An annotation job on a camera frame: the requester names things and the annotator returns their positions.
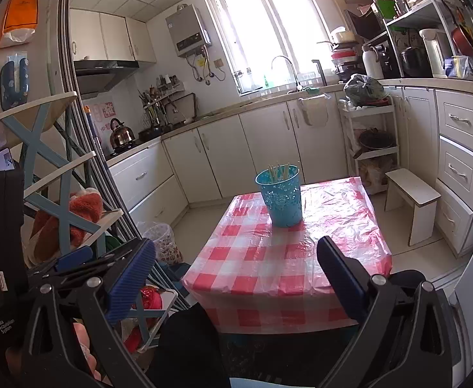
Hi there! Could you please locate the person's dark trouser leg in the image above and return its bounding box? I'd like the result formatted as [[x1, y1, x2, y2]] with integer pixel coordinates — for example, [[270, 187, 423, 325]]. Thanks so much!
[[156, 303, 231, 388]]

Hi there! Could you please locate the floral trash bin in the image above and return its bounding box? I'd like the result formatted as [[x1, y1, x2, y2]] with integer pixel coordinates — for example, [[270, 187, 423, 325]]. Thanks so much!
[[140, 221, 184, 264]]

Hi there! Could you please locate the kitchen window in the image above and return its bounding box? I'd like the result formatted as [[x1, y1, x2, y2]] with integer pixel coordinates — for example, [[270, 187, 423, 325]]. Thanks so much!
[[202, 0, 334, 97]]

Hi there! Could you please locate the wall utensil rack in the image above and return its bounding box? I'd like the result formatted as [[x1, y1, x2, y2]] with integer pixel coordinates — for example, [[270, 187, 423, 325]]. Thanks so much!
[[137, 73, 183, 110]]

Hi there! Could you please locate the black cooker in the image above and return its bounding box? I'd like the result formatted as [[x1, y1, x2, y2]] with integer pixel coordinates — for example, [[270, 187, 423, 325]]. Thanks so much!
[[400, 46, 431, 77]]

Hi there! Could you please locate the steel kettle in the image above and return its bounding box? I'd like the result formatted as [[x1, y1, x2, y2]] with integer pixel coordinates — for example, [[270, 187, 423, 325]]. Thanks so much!
[[109, 118, 135, 149]]

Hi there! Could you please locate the white counter shelf rack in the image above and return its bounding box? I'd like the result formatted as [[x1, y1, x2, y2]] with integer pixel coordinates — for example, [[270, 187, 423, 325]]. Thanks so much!
[[384, 0, 473, 78]]

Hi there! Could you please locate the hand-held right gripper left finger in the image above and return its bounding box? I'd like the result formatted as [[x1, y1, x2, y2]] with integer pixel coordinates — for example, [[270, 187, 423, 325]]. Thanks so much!
[[20, 238, 158, 388]]

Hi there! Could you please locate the small white stool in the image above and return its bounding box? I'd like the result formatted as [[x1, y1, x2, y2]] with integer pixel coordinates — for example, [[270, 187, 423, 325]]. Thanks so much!
[[384, 168, 442, 247]]

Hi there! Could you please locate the white thermos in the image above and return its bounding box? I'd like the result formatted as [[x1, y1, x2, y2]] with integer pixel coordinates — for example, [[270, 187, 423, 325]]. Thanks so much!
[[361, 45, 384, 80]]

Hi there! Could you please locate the white trolley cart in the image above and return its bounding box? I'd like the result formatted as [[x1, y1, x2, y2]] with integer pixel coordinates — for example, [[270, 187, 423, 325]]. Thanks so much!
[[339, 97, 401, 194]]

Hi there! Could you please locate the blue perforated plastic bucket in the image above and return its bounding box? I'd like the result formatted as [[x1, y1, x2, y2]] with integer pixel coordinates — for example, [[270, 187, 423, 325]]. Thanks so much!
[[255, 167, 304, 228]]

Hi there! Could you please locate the silver water heater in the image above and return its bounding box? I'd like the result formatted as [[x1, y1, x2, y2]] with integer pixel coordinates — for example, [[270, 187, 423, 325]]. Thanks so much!
[[165, 5, 212, 58]]

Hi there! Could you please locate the red checkered tablecloth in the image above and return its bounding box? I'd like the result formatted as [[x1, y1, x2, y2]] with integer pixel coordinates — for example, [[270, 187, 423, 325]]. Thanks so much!
[[181, 176, 393, 335]]

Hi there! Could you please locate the orange tissue packet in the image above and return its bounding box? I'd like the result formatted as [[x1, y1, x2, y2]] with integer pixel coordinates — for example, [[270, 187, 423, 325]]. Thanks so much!
[[0, 0, 39, 49]]

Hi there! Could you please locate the black faucet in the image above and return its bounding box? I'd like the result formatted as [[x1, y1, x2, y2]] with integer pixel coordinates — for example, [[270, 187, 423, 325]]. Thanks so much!
[[311, 59, 327, 87]]

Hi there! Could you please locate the grey sliding door frame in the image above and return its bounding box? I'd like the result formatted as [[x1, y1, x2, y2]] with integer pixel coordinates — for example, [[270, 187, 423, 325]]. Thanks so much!
[[48, 0, 156, 259]]

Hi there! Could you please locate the plastic wrapped packet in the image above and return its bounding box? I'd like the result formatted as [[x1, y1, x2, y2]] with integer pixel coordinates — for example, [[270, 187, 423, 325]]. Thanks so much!
[[444, 54, 473, 82]]

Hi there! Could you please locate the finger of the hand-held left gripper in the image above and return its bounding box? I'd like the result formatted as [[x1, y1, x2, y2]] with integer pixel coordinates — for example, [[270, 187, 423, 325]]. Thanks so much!
[[55, 247, 94, 272], [28, 239, 144, 287]]

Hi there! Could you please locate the dark blue bag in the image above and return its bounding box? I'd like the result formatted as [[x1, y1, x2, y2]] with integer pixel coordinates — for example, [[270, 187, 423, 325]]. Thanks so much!
[[158, 263, 191, 281]]

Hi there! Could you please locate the stack of pots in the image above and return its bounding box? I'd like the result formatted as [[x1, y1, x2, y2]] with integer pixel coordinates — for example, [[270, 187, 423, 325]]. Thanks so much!
[[317, 26, 362, 81]]

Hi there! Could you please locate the pale blue sheet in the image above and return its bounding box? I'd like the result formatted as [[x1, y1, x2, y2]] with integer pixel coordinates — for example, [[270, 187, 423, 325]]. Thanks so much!
[[229, 377, 288, 388]]

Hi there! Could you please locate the white hanging bin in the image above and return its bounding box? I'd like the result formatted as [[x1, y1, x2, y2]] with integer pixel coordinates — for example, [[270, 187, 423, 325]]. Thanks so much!
[[297, 92, 329, 127]]

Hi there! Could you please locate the white electric kettle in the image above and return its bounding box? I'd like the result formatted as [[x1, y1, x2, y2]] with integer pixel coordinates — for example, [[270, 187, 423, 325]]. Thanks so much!
[[419, 28, 451, 77]]

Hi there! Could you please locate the knotted plastic bag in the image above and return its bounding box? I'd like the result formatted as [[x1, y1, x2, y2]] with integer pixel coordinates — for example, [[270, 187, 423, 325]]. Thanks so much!
[[342, 73, 390, 108]]

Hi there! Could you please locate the white drawer cabinet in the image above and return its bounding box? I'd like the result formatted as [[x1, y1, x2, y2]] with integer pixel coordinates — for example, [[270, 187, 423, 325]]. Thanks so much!
[[382, 85, 473, 257]]

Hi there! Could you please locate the red wall sticker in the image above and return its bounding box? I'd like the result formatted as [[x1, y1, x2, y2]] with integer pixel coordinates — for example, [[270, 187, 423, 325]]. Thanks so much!
[[90, 101, 114, 130]]

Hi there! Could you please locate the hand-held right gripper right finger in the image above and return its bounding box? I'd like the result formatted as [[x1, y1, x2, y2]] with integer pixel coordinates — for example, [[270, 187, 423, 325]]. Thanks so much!
[[316, 235, 461, 388]]

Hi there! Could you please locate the person's left hand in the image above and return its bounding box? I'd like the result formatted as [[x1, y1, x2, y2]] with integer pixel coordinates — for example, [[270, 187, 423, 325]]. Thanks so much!
[[73, 323, 114, 386]]

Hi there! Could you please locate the black microwave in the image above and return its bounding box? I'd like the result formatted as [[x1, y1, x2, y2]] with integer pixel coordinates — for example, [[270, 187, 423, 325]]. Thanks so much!
[[347, 8, 386, 43]]

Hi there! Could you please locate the pile of wooden chopsticks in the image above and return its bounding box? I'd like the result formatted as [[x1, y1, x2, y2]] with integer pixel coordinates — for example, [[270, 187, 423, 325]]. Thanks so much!
[[268, 162, 300, 182]]

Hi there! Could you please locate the black gas stove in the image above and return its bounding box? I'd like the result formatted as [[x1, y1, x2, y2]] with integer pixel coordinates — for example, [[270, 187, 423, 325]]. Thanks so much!
[[137, 123, 173, 143]]

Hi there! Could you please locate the red pot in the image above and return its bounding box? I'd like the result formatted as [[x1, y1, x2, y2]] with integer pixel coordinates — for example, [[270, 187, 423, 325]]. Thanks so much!
[[451, 26, 473, 57]]

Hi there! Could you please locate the white and blue shelf rack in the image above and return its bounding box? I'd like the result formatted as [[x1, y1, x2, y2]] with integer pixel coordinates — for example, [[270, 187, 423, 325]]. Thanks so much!
[[0, 91, 178, 352]]

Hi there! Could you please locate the chrome faucet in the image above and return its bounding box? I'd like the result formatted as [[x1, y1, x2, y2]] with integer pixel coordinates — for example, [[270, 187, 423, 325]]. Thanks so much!
[[271, 55, 304, 92]]

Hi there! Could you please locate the black pot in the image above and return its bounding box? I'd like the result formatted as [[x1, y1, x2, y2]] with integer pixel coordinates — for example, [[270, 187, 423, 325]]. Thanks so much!
[[353, 127, 394, 158]]

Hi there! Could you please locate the black range hood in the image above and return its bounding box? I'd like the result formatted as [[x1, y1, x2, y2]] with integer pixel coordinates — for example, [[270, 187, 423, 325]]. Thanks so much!
[[74, 60, 140, 100]]

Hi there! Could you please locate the blue patterned U-shaped item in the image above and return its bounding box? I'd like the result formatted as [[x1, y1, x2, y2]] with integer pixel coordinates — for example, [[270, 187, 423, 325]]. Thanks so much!
[[0, 52, 30, 112]]

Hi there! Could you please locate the black framed splash guard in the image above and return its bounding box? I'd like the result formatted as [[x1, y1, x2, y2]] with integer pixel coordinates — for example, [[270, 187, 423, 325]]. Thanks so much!
[[168, 92, 197, 124]]

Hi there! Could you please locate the orange plush cloth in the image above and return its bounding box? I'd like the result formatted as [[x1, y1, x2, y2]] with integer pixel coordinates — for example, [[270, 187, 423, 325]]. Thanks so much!
[[30, 188, 104, 263]]

